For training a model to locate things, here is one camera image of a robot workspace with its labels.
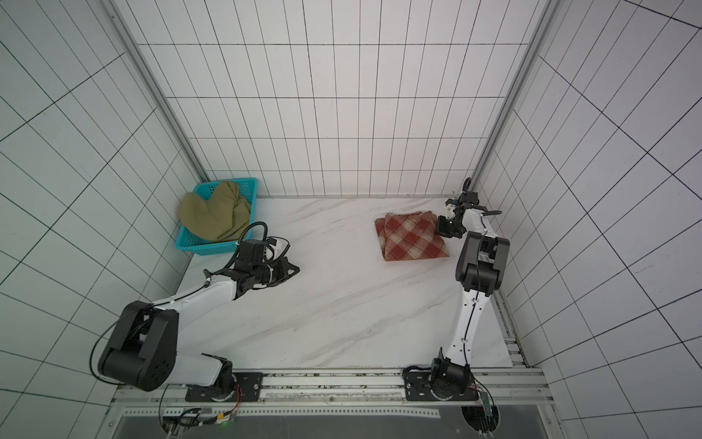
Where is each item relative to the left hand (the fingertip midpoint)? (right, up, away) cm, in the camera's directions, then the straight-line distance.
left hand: (297, 273), depth 88 cm
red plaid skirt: (+41, +11, +15) cm, 45 cm away
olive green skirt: (-33, +19, +18) cm, 43 cm away
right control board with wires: (+52, -35, -18) cm, 65 cm away
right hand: (+55, +14, +18) cm, 60 cm away
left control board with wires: (-28, -36, -18) cm, 49 cm away
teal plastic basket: (-42, +10, +9) cm, 44 cm away
